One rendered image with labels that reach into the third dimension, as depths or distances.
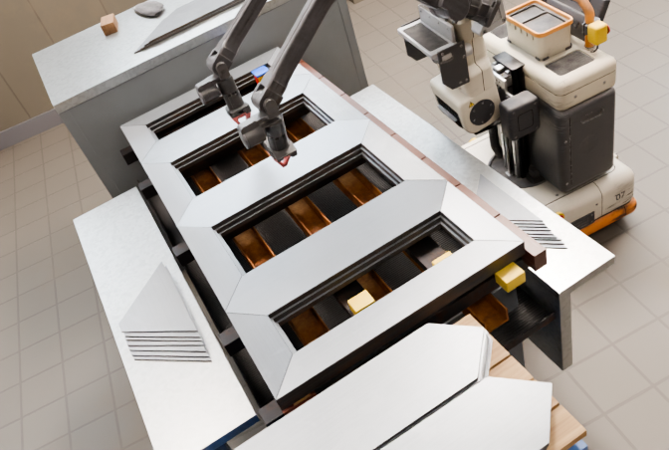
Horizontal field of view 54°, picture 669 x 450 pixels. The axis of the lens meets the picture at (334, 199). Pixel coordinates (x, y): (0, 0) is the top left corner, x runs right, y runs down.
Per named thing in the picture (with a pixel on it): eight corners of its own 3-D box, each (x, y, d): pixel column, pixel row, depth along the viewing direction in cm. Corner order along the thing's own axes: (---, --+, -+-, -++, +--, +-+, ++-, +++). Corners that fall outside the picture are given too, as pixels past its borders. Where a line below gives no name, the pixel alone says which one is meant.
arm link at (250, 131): (274, 97, 175) (263, 89, 182) (235, 115, 172) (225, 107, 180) (289, 134, 181) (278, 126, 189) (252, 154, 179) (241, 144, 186)
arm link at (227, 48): (296, -37, 207) (283, -41, 216) (282, -48, 204) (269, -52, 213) (225, 81, 213) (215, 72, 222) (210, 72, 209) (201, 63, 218)
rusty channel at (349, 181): (485, 336, 174) (483, 325, 171) (249, 98, 296) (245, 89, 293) (509, 320, 176) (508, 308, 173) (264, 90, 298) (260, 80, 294)
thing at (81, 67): (58, 113, 257) (53, 106, 254) (36, 62, 301) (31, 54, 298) (339, -24, 285) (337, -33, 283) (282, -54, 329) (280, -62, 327)
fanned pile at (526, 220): (535, 270, 185) (534, 260, 183) (451, 201, 214) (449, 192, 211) (568, 248, 188) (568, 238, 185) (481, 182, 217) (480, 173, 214)
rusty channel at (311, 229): (423, 377, 170) (420, 366, 167) (209, 118, 292) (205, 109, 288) (448, 360, 172) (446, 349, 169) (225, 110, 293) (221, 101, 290)
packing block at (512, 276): (508, 293, 170) (507, 283, 168) (495, 282, 174) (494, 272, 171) (526, 281, 172) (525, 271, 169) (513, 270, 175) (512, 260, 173)
